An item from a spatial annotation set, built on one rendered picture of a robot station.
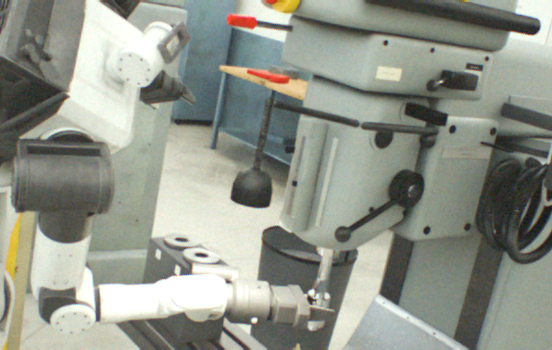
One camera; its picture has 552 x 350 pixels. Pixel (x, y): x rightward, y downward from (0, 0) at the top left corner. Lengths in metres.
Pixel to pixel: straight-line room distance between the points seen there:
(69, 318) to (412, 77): 0.74
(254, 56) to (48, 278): 7.49
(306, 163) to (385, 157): 0.15
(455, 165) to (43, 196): 0.78
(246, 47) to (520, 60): 7.36
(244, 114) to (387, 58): 7.53
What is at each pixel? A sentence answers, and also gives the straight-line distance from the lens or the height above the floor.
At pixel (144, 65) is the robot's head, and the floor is 1.61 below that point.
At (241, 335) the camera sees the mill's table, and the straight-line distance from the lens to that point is 1.92.
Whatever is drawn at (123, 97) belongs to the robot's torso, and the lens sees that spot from 1.31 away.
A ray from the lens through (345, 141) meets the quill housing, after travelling 1.34.
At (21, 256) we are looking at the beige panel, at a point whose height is 0.55.
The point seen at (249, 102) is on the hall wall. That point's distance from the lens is 8.71.
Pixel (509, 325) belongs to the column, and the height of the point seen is 1.15.
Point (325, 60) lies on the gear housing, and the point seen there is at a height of 1.66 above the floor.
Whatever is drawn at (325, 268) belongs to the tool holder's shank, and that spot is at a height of 1.25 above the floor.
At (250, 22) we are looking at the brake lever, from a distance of 1.34.
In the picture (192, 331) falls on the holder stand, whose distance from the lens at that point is 1.83.
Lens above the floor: 1.77
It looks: 14 degrees down
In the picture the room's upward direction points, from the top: 11 degrees clockwise
